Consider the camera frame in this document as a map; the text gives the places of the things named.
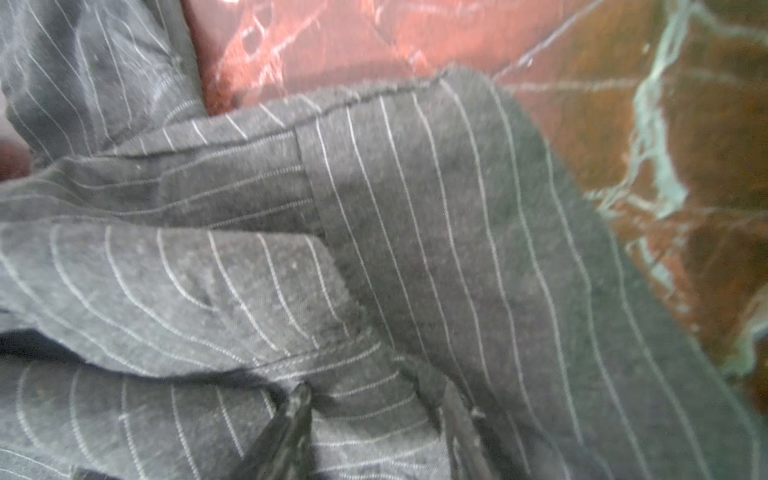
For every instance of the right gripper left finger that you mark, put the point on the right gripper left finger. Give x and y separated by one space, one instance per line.
283 449

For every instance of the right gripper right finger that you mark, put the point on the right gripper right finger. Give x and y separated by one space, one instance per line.
466 451

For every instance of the dark grey striped shirt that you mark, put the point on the dark grey striped shirt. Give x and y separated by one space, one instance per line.
169 278

